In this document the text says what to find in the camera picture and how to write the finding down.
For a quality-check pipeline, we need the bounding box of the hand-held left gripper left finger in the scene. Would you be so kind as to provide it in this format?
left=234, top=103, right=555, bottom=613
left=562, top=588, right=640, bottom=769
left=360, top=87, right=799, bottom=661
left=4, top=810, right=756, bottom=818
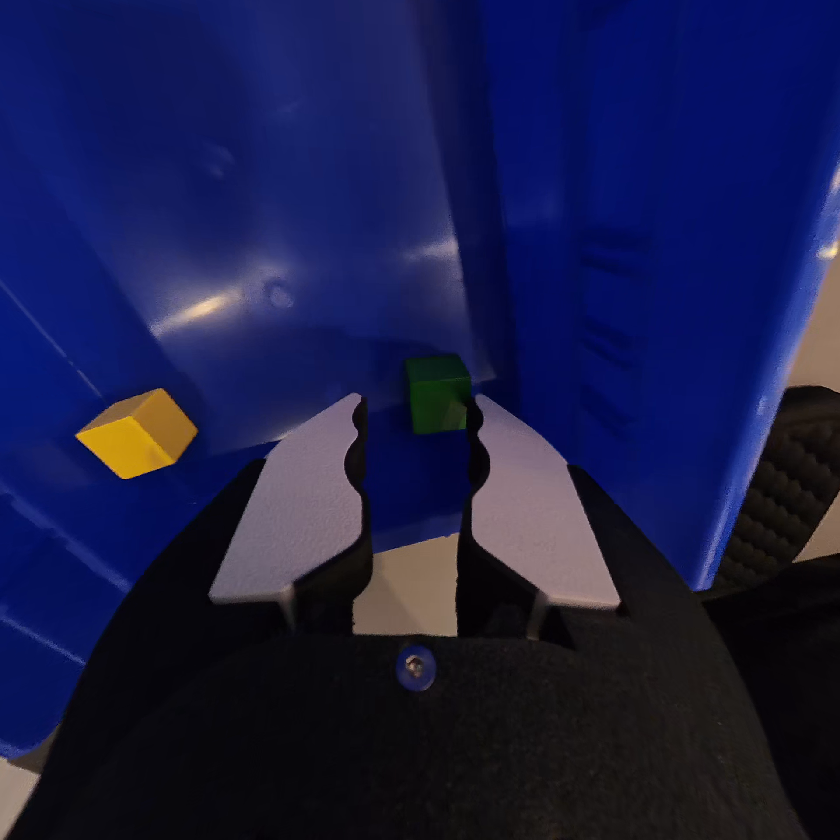
left=207, top=392, right=375, bottom=634

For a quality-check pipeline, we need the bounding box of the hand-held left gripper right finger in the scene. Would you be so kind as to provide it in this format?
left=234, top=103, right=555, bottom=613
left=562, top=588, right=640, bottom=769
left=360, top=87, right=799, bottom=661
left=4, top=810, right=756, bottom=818
left=455, top=394, right=623, bottom=641

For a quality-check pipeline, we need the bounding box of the green wooden cube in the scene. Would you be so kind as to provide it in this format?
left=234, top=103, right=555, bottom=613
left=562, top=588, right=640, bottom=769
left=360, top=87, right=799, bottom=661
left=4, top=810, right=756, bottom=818
left=403, top=353, right=474, bottom=436

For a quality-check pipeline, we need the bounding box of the blue plastic bin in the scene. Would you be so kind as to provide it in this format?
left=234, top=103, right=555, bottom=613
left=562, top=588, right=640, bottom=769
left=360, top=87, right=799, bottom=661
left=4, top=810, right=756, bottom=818
left=0, top=0, right=840, bottom=762

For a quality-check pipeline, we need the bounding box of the yellow wooden cube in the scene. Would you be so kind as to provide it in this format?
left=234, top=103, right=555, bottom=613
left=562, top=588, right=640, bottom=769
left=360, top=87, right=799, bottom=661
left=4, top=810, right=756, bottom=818
left=75, top=387, right=200, bottom=481

